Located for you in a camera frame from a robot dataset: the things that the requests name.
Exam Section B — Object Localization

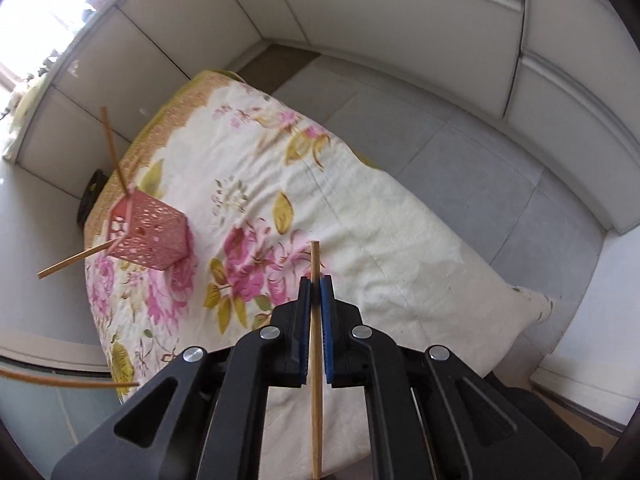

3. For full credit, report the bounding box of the long wooden chopstick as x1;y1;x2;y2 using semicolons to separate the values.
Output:
101;106;134;197
310;241;324;479
38;240;121;280
0;367;141;390

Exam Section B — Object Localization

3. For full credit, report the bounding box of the floral printed blanket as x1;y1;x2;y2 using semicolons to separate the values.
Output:
82;69;558;480

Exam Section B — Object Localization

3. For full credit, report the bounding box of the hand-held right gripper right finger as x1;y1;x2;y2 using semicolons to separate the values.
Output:
320;275;588;480

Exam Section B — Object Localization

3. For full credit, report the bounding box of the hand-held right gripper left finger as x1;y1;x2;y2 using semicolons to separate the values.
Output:
50;276;313;480

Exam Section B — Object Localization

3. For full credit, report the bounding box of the white kitchen cabinet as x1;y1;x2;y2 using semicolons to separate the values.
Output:
0;0;640;236

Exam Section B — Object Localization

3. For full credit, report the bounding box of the pink perforated utensil holder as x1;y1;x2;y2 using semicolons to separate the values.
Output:
107;187;190;270

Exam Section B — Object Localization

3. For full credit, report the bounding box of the black trash bin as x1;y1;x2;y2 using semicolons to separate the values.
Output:
76;169;108;231

